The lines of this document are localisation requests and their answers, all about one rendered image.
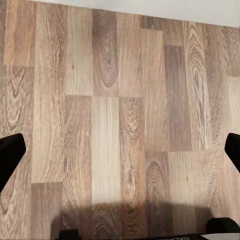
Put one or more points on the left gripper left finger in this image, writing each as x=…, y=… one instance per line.
x=12, y=149

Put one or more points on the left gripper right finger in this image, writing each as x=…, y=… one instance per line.
x=232, y=149

